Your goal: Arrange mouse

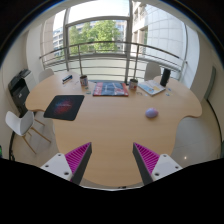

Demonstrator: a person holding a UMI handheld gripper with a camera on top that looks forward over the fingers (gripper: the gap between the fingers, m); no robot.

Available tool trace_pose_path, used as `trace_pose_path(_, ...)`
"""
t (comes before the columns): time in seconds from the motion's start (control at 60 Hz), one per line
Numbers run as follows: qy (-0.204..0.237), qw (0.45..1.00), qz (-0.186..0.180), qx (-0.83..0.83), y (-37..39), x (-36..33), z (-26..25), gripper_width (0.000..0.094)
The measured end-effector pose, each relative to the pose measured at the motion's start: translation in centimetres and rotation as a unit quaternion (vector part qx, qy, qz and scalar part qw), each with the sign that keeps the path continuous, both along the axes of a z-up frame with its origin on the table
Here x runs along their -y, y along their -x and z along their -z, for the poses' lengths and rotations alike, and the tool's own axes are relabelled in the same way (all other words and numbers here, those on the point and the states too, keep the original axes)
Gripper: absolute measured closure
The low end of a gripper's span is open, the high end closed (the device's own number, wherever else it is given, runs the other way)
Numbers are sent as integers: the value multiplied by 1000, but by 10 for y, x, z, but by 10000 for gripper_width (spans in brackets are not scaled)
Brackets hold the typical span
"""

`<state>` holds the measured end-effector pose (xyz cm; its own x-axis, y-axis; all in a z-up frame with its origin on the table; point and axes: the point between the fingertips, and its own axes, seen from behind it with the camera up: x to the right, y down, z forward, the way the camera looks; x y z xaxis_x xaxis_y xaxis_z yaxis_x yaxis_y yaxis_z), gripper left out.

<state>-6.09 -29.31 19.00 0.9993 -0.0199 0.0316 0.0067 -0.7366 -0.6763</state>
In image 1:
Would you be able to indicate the lilac computer mouse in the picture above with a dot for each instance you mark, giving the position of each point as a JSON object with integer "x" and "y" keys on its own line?
{"x": 151, "y": 113}

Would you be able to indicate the left patterned mug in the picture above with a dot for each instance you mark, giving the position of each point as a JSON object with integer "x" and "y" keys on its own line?
{"x": 84, "y": 80}

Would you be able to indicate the black mouse pad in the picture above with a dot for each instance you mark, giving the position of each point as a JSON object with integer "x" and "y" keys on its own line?
{"x": 64, "y": 107}

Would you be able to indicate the white chair wooden legs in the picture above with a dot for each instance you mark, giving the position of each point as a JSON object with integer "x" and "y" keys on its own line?
{"x": 22, "y": 125}

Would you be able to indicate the light blue magazine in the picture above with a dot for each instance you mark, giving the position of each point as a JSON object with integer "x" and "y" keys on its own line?
{"x": 151, "y": 87}

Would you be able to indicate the red and blue book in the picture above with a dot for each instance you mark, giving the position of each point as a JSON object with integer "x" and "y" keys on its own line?
{"x": 110, "y": 89}

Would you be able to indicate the metal balcony railing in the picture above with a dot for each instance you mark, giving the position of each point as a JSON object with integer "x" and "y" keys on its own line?
{"x": 111, "y": 60}

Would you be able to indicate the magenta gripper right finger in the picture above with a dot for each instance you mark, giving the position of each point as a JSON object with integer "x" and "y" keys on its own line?
{"x": 153, "y": 166}

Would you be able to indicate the white chair far right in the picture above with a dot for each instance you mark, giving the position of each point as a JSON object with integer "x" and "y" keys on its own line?
{"x": 152, "y": 70}

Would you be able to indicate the white chair far left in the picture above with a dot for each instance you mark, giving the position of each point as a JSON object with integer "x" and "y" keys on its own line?
{"x": 45, "y": 74}

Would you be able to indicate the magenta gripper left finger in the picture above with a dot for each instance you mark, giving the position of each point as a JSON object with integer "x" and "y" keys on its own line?
{"x": 70, "y": 166}

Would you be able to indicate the right patterned mug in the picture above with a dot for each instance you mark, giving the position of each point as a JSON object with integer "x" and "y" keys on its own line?
{"x": 133, "y": 83}

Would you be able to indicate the black stapler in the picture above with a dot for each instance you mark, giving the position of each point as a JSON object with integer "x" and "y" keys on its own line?
{"x": 67, "y": 78}

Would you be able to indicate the black cylindrical speaker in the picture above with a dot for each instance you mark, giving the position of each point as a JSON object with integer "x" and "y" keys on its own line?
{"x": 165, "y": 77}

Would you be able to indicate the black office printer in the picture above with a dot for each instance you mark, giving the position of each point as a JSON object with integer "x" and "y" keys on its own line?
{"x": 19, "y": 87}

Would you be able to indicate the patterned mug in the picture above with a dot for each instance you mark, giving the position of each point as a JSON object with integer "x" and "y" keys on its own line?
{"x": 133, "y": 83}
{"x": 84, "y": 80}

